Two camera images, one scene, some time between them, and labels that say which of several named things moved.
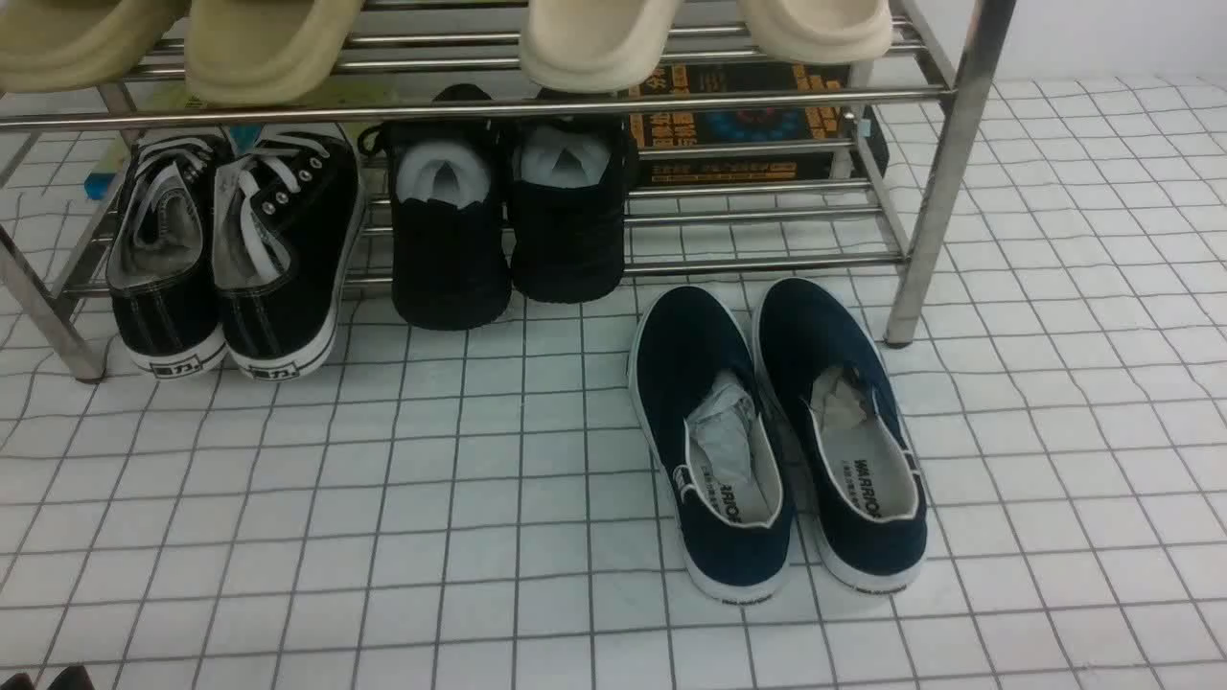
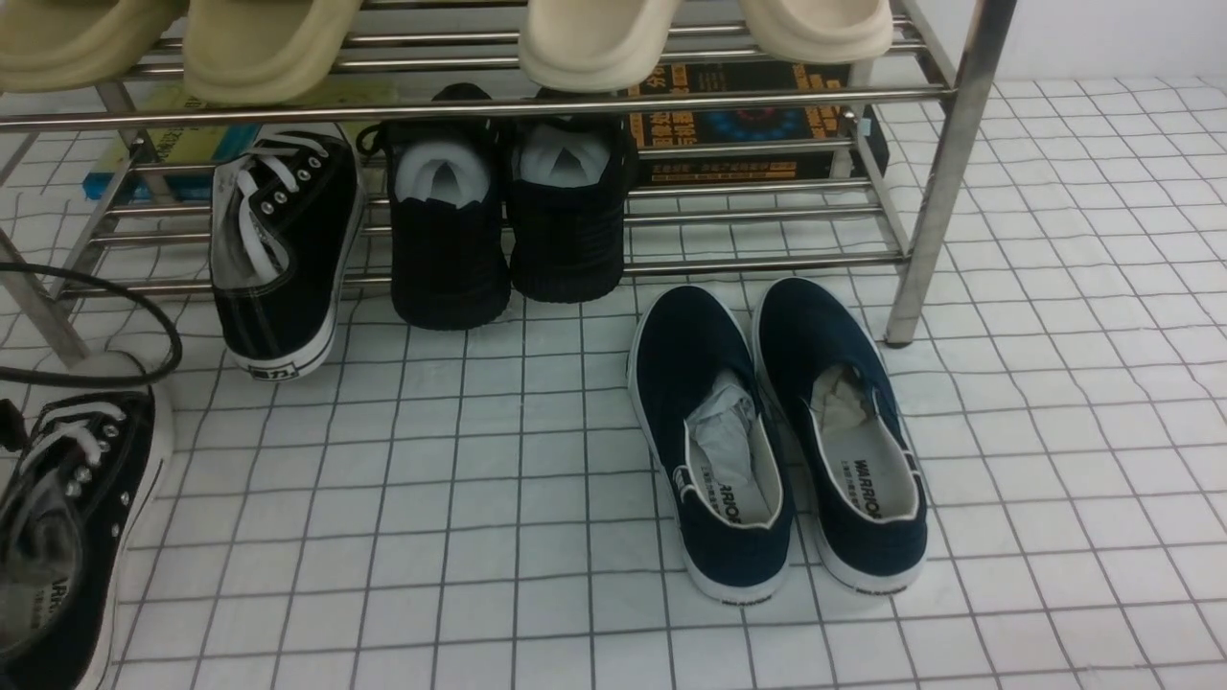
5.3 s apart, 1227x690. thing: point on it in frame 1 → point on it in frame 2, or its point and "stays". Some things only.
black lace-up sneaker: [289, 218] stays
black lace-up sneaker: [162, 274] → [74, 488]
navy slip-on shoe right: [853, 458] stays
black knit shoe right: [567, 204] stays
